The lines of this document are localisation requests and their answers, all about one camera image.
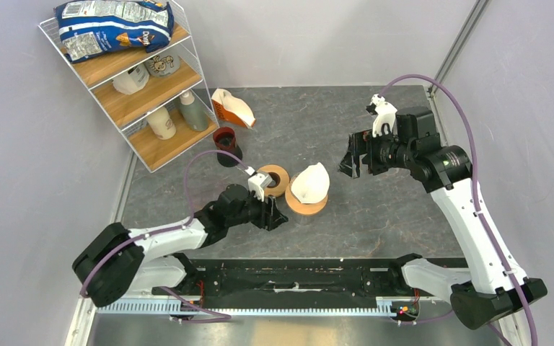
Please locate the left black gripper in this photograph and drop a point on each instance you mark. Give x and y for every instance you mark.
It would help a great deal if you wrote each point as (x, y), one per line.
(274, 216)

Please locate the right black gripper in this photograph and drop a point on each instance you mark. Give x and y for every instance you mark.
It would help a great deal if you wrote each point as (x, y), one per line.
(363, 142)

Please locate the wooden ring stand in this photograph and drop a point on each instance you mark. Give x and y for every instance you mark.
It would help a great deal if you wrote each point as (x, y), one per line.
(280, 177)
(302, 208)

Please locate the white paper coffee filter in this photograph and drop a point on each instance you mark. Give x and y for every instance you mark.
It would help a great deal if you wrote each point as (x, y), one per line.
(311, 185)

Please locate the red black dripper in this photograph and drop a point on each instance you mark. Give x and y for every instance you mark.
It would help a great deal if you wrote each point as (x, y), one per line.
(225, 140)

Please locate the orange white filter box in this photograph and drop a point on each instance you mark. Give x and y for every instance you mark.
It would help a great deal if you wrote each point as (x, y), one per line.
(232, 109)

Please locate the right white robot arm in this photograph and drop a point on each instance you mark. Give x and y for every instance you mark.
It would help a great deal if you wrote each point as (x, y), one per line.
(495, 285)

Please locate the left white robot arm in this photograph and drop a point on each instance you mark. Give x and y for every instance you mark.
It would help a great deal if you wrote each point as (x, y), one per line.
(122, 261)

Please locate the grey green bottle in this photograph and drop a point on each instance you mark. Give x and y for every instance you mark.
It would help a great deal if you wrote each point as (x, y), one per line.
(193, 112)

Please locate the cream white bottle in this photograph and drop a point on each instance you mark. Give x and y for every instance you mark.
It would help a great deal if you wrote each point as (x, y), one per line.
(161, 124)

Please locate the white plastic jug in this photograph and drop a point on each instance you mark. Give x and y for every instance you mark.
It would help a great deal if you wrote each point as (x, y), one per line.
(131, 81)

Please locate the blue Doritos chip bag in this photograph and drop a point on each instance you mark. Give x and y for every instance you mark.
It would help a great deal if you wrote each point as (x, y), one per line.
(88, 29)

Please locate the white wire wooden shelf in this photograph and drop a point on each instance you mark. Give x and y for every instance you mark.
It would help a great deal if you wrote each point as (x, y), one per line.
(139, 62)

